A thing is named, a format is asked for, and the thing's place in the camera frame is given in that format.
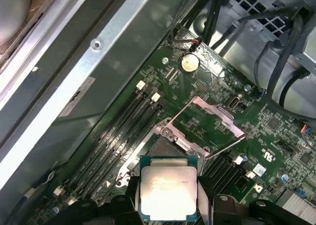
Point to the silver CPU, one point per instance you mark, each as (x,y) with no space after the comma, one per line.
(168,185)

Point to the round coin battery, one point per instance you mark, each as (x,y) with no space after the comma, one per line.
(188,62)

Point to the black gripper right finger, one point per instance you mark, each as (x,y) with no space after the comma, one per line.
(205,205)

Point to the white label sticker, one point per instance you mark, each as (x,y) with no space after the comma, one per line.
(76,96)

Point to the metal socket cover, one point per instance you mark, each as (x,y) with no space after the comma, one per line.
(214,112)

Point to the CPU socket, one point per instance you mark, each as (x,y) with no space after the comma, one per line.
(163,146)

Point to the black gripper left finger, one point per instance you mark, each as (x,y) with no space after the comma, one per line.
(132,205)

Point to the black open PC case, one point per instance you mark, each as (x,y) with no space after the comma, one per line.
(118,49)

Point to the green motherboard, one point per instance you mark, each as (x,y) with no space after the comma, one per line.
(187,86)

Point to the black RAM slot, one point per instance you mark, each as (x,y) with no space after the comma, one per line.
(121,154)
(99,138)
(219,163)
(231,179)
(106,143)
(236,184)
(113,149)
(225,172)

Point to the silver finned heatsink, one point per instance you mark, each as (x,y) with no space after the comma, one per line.
(298,207)

